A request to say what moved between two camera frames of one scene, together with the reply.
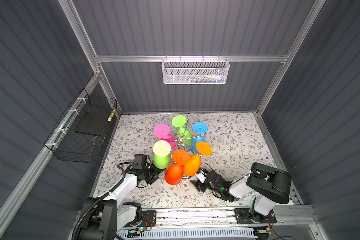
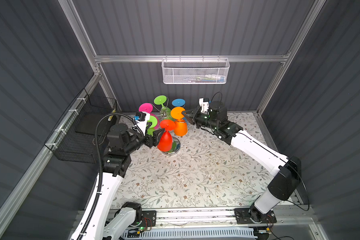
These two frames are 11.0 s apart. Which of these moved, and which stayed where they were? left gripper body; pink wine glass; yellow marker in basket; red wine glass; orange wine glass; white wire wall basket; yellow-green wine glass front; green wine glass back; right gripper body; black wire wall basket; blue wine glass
Moved: blue wine glass; red wine glass; left gripper body; pink wine glass; green wine glass back; yellow-green wine glass front; orange wine glass; right gripper body
Stayed: black wire wall basket; yellow marker in basket; white wire wall basket
